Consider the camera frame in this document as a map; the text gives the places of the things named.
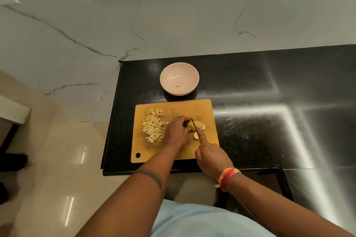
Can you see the person's right hand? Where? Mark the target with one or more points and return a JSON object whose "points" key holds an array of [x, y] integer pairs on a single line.
{"points": [[212, 159]]}

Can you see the person's left hand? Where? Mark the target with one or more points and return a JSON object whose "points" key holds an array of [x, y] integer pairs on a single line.
{"points": [[175, 134]]}

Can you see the potato end piece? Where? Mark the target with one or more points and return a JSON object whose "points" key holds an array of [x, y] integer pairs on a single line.
{"points": [[195, 135]]}

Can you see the pile of diced potato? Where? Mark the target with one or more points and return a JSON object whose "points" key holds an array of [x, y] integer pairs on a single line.
{"points": [[152, 125]]}

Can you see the yellow potato half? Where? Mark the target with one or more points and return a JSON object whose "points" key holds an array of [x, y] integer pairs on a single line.
{"points": [[197, 124]]}

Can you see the pink speckled bowl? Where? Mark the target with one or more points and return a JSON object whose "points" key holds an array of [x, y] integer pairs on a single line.
{"points": [[182, 75]]}

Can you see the person's right forearm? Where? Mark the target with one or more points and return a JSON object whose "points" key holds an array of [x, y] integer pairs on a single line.
{"points": [[278, 206]]}

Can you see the person's left forearm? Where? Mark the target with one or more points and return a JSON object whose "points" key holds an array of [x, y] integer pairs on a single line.
{"points": [[130, 203]]}

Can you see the wooden cutting board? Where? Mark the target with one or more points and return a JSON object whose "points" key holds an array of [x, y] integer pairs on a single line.
{"points": [[205, 106]]}

